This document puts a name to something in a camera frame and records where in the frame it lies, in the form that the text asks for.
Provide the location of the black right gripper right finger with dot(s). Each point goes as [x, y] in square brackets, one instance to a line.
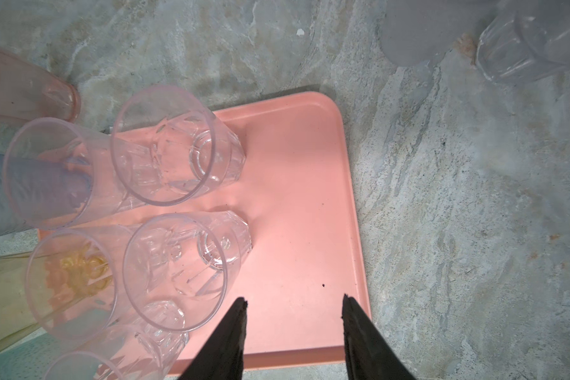
[367, 355]

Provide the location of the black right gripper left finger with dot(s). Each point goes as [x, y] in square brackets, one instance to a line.
[222, 356]

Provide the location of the clear faceted glass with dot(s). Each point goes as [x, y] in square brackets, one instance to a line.
[74, 148]
[110, 305]
[137, 347]

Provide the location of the clear upturned glass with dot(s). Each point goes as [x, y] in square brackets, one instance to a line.
[529, 40]
[179, 267]
[167, 147]

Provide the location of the yellow plastic tumbler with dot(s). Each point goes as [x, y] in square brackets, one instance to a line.
[0, 304]

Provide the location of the blue textured plastic tumbler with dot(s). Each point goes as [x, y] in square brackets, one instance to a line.
[39, 190]

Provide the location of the pink plastic cup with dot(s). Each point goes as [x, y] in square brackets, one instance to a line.
[29, 92]

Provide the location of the green textured plastic tumbler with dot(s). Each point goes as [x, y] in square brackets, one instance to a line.
[31, 357]

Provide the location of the pink plastic tray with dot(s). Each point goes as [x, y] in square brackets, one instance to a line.
[296, 195]

